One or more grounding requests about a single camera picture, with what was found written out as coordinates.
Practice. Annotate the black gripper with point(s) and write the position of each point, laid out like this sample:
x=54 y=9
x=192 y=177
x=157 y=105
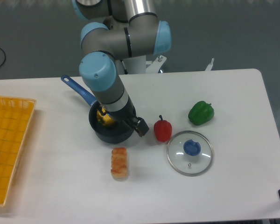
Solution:
x=122 y=109

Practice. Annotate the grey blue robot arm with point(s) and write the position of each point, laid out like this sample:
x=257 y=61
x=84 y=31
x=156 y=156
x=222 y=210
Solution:
x=118 y=29

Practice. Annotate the glass lid with blue knob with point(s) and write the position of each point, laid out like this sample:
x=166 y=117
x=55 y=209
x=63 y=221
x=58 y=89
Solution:
x=190 y=153

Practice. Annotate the red bell pepper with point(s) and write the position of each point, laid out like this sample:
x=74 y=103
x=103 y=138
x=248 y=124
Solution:
x=162 y=130

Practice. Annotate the yellow bell pepper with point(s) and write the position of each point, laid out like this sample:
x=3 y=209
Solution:
x=105 y=120

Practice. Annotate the toasted bread piece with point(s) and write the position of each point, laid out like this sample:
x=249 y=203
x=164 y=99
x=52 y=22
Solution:
x=119 y=163

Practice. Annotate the green bell pepper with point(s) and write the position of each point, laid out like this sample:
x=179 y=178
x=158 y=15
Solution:
x=201 y=113

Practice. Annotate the yellow plastic basket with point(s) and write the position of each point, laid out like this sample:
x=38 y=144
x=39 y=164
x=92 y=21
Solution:
x=15 y=117

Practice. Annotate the dark pot with blue handle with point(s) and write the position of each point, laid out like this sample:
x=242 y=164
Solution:
x=107 y=129

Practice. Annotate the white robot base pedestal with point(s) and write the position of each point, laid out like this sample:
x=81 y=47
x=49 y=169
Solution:
x=140 y=65

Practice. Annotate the white bracket behind table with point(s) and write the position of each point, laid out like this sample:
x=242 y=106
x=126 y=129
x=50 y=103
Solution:
x=210 y=65

